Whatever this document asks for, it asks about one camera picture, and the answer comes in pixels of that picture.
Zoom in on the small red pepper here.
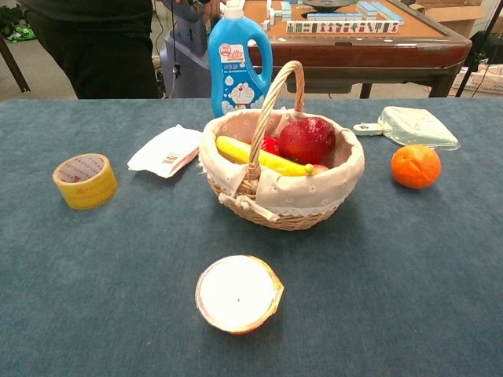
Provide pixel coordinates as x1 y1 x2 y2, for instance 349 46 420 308
251 135 285 159

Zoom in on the wicker basket with cloth lining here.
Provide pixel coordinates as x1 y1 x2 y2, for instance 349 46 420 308
198 60 365 232

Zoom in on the orange tangerine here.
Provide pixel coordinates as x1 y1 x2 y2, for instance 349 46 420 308
391 144 442 190

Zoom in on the yellow banana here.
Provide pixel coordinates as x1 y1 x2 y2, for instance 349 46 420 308
215 135 315 178

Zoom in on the large red mango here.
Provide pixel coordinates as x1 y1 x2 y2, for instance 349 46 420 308
277 116 337 165

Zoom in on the white paper packet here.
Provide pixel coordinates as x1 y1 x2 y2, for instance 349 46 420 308
127 123 204 180

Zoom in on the white round cup lid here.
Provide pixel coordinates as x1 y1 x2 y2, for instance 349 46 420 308
194 254 285 335

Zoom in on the blue detergent bottle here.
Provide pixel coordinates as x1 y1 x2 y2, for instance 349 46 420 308
207 0 274 119

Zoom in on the blue grey machine cabinet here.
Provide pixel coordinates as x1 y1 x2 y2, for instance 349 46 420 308
159 0 229 99

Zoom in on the blue tablecloth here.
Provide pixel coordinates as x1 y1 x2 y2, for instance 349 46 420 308
0 97 503 377

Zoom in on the yellow packing tape roll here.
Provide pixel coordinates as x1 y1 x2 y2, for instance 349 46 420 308
52 152 119 210

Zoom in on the light green dustpan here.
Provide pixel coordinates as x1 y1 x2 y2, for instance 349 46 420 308
352 105 461 152

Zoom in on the brown mahjong table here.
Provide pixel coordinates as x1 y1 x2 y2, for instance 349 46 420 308
243 0 473 99

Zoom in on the row of mahjong tiles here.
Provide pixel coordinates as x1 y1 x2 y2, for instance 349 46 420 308
285 20 401 35

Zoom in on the person in black clothes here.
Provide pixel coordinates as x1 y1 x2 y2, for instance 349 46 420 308
17 0 160 100

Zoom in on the white plastic crate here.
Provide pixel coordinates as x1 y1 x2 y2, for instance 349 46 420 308
450 63 503 97

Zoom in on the cardboard box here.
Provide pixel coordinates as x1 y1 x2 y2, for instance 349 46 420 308
408 0 503 39

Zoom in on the black tripod leg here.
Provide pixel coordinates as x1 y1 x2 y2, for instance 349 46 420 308
455 2 503 98

